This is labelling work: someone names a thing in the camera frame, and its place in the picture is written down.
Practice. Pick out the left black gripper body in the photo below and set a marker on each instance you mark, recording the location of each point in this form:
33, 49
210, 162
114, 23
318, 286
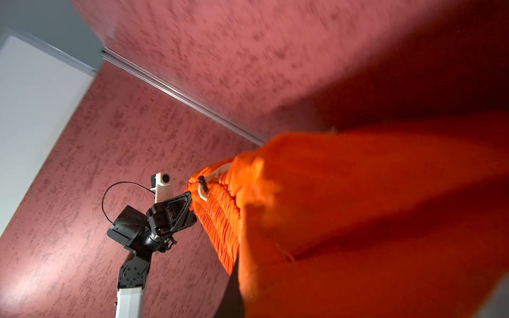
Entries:
147, 233

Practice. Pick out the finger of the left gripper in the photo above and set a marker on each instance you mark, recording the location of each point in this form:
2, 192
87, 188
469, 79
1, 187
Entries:
179, 212

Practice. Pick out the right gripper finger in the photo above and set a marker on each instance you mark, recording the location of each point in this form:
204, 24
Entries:
232, 305

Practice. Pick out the orange shorts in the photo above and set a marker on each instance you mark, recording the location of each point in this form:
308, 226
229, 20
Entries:
402, 219

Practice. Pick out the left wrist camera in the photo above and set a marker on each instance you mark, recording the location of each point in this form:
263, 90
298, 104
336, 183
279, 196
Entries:
161, 185

